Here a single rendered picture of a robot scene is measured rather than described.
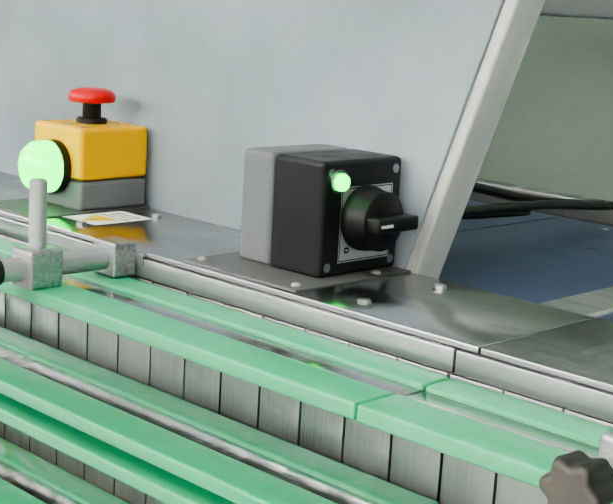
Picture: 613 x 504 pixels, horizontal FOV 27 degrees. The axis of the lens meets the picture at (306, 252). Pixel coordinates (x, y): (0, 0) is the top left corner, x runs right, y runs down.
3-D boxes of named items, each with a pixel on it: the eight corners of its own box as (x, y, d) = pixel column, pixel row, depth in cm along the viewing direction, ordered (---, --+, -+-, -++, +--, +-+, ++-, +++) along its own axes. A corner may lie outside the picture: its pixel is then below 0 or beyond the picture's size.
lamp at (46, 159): (40, 188, 107) (10, 190, 105) (41, 136, 107) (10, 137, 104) (71, 196, 104) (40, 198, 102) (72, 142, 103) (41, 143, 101)
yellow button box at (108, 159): (102, 194, 114) (32, 200, 109) (104, 112, 112) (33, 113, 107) (150, 206, 109) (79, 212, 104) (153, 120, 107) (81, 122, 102)
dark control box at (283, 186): (319, 247, 95) (237, 259, 89) (325, 142, 93) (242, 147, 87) (402, 267, 89) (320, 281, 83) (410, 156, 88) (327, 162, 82)
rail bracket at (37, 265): (112, 267, 93) (-51, 289, 83) (115, 169, 91) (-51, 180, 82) (146, 278, 90) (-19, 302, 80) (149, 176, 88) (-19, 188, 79)
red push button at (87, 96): (58, 125, 107) (58, 85, 107) (96, 124, 110) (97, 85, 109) (85, 131, 105) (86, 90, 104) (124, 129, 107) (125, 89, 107)
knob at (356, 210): (382, 246, 88) (419, 255, 85) (337, 252, 84) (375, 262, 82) (386, 182, 87) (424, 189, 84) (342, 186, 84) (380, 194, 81)
